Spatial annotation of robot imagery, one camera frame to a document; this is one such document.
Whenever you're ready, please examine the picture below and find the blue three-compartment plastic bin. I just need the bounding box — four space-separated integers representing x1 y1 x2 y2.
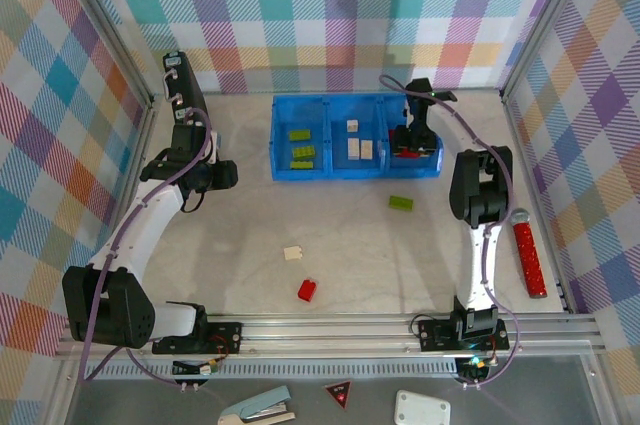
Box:
269 93 445 182

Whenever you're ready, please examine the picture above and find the black hub box with ports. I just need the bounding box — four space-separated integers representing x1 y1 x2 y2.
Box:
162 50 216 135

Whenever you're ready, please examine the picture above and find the red glitter toy microphone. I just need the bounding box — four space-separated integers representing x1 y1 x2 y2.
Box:
508 208 549 300

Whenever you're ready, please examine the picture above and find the left small connector board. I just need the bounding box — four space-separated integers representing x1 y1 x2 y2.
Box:
172 357 222 377

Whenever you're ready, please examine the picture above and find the small connector board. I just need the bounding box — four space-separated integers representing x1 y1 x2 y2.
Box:
455 354 492 382
172 357 222 377

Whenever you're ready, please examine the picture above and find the right small connector board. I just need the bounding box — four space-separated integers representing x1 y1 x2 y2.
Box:
455 354 492 382

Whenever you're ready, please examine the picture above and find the light blue stapler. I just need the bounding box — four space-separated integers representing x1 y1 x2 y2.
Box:
217 384 297 425

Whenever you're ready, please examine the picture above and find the red black triangle badge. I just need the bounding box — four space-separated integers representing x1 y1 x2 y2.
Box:
322 379 354 411

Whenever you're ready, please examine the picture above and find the white rectangular plate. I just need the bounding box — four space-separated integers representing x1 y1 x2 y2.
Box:
393 389 451 425

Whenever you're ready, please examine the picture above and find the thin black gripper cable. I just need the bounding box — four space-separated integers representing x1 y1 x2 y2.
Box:
179 189 207 214

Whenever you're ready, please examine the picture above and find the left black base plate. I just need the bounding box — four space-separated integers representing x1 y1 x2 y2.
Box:
152 322 244 356

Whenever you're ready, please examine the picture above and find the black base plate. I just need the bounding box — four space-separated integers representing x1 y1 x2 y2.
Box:
152 322 244 356
417 316 511 352

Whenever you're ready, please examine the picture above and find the left aluminium frame post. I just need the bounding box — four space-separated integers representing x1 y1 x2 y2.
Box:
48 0 157 107

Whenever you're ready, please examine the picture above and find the aluminium frame post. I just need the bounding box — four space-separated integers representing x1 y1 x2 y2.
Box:
48 0 157 107
501 0 596 102

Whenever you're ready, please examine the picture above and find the right aluminium frame post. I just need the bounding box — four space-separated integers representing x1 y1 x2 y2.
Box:
501 0 596 102

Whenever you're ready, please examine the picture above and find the aluminium extrusion rail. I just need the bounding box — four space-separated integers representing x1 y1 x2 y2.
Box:
54 313 604 362

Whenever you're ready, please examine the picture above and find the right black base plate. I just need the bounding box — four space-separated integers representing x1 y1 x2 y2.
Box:
417 316 511 352

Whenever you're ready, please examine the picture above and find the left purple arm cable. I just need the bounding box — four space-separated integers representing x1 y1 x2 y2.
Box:
78 107 214 387

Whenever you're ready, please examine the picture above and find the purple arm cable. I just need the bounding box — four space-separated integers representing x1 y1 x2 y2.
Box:
378 73 524 389
78 107 214 387

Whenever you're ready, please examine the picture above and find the grey slotted cable duct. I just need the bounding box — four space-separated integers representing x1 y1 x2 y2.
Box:
79 361 461 379

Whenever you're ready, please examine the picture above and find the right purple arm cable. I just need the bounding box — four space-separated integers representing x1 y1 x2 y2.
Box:
378 73 524 389

